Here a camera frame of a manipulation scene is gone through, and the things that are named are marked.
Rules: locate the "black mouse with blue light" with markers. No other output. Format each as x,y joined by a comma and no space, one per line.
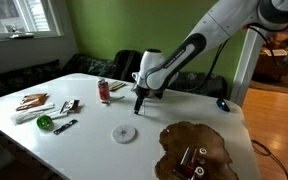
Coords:
222,105

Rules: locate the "tan card stack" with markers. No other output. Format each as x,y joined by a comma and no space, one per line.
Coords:
116,85

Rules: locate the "wooden slab tray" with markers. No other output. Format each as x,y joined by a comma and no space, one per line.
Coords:
175,138

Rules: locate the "green round lid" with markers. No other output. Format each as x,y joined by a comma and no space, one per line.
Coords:
44,122

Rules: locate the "object on window sill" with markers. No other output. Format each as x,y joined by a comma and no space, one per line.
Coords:
16,34

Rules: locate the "red box on tray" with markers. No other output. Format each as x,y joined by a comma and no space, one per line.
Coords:
185,169

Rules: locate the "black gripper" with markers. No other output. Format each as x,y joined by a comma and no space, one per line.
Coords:
143,93

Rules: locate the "white plastic wrapper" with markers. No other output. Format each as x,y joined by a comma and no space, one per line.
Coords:
33,113

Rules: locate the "white spool on tray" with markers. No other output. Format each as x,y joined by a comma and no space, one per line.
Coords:
202,151

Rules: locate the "red soda can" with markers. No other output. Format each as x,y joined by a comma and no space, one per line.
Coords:
104,92

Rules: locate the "black flat strip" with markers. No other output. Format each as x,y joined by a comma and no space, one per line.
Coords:
65,126

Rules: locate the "black backpack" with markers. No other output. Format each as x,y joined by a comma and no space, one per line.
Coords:
125,63

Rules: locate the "small dark foil packet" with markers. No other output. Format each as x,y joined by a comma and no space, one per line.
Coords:
69,106

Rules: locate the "round white coaster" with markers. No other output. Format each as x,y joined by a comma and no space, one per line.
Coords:
123,133

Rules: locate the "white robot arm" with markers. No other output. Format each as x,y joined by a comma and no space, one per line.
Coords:
218,24

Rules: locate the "white spool near box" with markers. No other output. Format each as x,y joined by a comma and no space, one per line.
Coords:
199,172

